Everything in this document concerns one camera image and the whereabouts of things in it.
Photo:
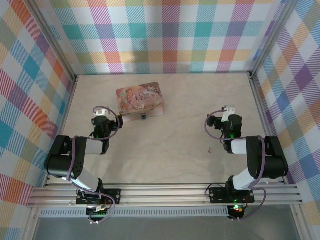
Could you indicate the small blue padlock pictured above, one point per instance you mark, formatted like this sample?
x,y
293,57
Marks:
x,y
143,116

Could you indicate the aluminium frame post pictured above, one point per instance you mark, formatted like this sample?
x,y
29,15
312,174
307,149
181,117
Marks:
x,y
272,35
53,42

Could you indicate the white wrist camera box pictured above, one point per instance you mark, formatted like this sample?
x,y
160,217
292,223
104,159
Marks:
x,y
102,112
228,110

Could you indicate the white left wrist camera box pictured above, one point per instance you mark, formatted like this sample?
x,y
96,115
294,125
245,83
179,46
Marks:
x,y
102,112

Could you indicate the pink printed tin box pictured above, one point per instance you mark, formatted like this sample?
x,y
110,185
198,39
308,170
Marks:
x,y
140,97

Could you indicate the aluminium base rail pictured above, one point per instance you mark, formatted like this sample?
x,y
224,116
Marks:
x,y
162,195

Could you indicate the controller board with lit leds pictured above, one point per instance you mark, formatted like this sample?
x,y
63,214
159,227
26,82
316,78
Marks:
x,y
237,210

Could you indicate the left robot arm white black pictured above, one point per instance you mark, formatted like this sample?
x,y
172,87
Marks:
x,y
62,160

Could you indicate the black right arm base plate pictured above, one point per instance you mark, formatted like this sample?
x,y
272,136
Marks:
x,y
217,195

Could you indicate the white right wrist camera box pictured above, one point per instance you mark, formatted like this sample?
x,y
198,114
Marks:
x,y
228,110

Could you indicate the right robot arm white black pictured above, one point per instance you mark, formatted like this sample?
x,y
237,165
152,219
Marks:
x,y
272,162

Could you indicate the aluminium frame leg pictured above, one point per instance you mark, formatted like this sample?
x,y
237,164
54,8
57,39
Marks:
x,y
31,223
300,222

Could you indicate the aluminium table side rail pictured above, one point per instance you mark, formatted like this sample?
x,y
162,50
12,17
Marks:
x,y
67,110
260,105

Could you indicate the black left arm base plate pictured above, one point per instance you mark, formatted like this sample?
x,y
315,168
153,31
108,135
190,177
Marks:
x,y
113,196

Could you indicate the green terminal controller board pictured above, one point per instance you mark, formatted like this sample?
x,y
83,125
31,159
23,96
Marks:
x,y
100,213

